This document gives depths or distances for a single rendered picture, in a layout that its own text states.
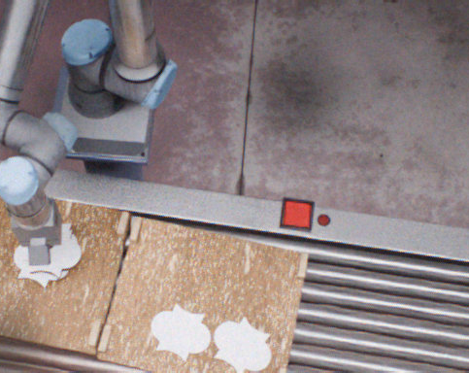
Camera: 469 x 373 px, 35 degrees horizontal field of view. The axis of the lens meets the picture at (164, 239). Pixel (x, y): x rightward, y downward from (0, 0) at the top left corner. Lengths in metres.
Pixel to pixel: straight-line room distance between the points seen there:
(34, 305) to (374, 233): 0.81
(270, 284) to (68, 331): 0.47
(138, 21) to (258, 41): 1.74
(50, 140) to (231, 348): 0.61
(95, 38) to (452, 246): 0.95
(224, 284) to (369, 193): 1.30
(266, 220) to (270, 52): 1.48
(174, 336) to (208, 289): 0.14
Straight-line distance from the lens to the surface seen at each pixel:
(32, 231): 1.48
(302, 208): 1.76
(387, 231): 1.79
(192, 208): 1.75
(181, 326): 1.62
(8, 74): 1.40
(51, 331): 1.66
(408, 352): 1.71
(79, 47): 1.67
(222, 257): 1.68
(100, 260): 1.69
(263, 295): 1.66
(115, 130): 1.81
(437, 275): 1.79
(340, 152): 2.92
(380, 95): 3.09
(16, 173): 1.32
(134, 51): 1.54
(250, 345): 1.62
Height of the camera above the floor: 2.51
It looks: 68 degrees down
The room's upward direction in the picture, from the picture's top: 5 degrees counter-clockwise
